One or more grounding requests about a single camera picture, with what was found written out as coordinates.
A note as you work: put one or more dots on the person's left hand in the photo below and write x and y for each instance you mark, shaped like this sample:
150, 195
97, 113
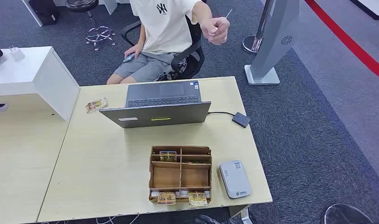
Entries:
217, 31

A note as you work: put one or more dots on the person's right hand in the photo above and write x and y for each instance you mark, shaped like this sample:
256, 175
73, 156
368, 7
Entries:
134, 50

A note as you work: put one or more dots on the white ID card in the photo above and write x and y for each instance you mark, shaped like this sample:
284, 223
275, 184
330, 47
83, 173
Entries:
228, 13

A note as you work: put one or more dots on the person's right forearm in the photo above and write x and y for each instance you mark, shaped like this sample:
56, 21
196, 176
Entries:
142, 37

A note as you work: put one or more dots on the person's left forearm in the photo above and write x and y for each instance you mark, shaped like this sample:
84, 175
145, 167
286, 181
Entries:
201, 12

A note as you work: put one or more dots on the person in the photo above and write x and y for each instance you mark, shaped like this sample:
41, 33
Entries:
164, 28

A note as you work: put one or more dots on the wooden card organizer box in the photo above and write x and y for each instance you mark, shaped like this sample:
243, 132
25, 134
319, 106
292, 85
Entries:
180, 177

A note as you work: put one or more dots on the grey white card reader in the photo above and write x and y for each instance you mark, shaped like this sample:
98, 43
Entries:
235, 181

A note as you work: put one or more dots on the black office chair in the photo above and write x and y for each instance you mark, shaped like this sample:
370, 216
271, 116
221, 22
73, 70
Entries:
189, 65

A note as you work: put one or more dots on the white desk panel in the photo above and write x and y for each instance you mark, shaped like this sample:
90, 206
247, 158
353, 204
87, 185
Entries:
110, 6
33, 13

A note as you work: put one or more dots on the grey kiosk stand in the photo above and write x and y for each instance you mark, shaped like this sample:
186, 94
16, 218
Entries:
275, 40

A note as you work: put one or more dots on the grey open laptop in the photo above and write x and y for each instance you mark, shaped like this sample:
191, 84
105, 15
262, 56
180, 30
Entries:
158, 116

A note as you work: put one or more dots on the black stool chrome base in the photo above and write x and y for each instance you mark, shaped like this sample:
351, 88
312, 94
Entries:
81, 4

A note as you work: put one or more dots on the black square usb hub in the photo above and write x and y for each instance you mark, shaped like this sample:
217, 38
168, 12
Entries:
241, 120

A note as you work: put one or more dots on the black bag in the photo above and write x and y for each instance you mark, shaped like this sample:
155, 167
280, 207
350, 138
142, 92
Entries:
45, 10

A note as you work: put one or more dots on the white desk cabinet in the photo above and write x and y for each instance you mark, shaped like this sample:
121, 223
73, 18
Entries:
28, 74

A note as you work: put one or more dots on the white charger plug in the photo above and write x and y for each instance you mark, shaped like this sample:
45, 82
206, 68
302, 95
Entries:
17, 54

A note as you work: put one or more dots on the white counter black base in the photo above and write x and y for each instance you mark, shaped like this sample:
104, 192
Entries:
373, 6

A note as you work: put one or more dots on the white desk leg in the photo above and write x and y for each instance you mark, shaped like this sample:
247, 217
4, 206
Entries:
241, 215

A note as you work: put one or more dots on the round dark glossy stool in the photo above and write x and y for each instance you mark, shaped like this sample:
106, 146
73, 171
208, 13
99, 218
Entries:
345, 215

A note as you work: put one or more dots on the chrome stanchion post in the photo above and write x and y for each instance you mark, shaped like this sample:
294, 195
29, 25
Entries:
249, 44

